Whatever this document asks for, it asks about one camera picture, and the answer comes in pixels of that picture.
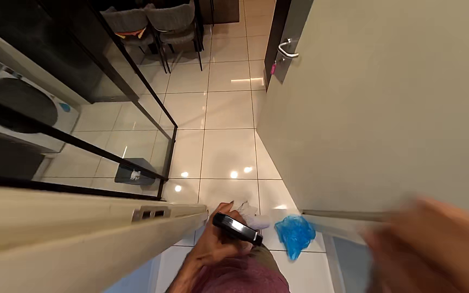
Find person's legs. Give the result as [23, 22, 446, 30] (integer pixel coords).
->
[251, 243, 281, 274]

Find white washing machine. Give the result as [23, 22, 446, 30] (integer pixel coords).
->
[0, 51, 81, 154]

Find silver door handle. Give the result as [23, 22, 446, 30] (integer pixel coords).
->
[278, 39, 299, 59]

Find large cream door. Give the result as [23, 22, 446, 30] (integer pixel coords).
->
[256, 0, 469, 216]

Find metal strike plate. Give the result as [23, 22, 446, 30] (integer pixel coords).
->
[132, 205, 171, 223]

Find orange and yellow cloth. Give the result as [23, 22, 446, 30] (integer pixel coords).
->
[115, 27, 147, 40]

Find white crumpled cloth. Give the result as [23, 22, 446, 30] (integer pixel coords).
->
[237, 201, 270, 230]

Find cream door frame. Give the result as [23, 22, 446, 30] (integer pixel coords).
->
[0, 183, 209, 293]

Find person's body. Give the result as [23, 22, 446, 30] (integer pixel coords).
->
[191, 255, 291, 293]

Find black glossy curved handheld object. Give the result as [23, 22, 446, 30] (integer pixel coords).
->
[213, 212, 264, 247]

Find grey waste bin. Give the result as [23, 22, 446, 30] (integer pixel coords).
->
[114, 157, 157, 186]

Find grey upholstered chair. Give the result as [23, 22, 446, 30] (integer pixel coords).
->
[144, 0, 205, 72]
[100, 6, 172, 75]

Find person's left hand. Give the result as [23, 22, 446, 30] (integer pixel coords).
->
[191, 200, 253, 268]

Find person's left forearm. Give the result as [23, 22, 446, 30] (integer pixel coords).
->
[165, 252, 204, 293]

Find dark brown cabinet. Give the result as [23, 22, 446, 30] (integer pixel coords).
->
[199, 0, 240, 25]

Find blue plastic bag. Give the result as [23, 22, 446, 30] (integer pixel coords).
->
[274, 215, 317, 261]

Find black framed glass partition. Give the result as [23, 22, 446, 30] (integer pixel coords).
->
[0, 0, 179, 202]

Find person's right hand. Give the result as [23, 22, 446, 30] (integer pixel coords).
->
[360, 196, 469, 293]

